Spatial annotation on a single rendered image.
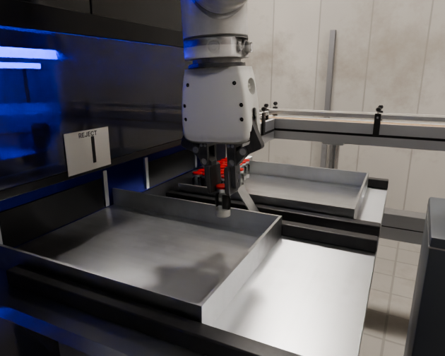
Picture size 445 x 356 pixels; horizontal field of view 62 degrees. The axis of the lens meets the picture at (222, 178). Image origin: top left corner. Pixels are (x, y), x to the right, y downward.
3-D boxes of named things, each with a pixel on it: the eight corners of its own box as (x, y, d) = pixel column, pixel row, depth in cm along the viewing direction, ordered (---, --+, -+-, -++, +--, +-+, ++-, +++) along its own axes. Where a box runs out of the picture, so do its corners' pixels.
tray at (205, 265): (-16, 263, 50) (-21, 239, 49) (114, 204, 73) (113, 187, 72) (202, 337, 36) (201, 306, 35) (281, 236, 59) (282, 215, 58)
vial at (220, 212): (212, 217, 53) (212, 188, 52) (219, 212, 55) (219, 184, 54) (226, 219, 52) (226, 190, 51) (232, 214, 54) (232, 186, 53)
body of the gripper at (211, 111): (263, 54, 49) (265, 138, 52) (196, 60, 54) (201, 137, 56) (241, 52, 43) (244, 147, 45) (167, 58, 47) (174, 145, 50)
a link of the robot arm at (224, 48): (260, 39, 49) (261, 62, 50) (203, 44, 53) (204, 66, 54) (235, 32, 42) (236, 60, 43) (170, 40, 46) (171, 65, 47)
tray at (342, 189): (179, 199, 76) (178, 183, 75) (231, 171, 98) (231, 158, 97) (352, 229, 61) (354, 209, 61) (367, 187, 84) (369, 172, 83)
